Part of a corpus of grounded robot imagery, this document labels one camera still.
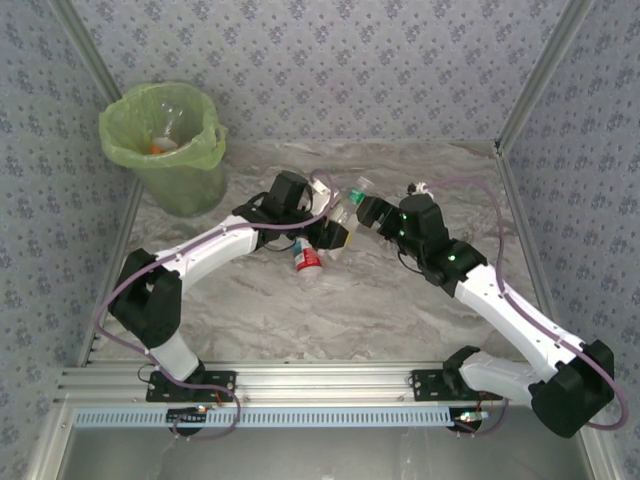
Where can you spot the clear bottle with green band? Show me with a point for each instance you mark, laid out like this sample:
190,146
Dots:
345,214

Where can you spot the red label clear bottle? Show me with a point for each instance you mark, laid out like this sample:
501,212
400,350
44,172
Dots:
306,260

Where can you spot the orange label soda bottle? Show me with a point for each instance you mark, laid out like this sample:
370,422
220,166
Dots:
158,148

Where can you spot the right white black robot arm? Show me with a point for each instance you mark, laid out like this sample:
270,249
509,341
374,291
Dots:
515,310

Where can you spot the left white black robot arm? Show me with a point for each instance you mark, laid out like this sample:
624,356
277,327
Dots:
215,250

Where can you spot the green-lined trash bin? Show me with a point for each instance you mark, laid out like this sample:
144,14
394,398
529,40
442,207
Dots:
120,135

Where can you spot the small circuit board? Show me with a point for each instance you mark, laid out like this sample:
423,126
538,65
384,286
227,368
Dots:
187,413
470,416

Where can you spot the aluminium table side rail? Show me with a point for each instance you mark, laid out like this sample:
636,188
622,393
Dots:
125,225
525,225

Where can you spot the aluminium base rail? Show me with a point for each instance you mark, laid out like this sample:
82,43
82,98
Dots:
320,382

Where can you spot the aluminium frame post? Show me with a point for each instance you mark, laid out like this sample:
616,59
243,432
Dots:
85,47
545,67

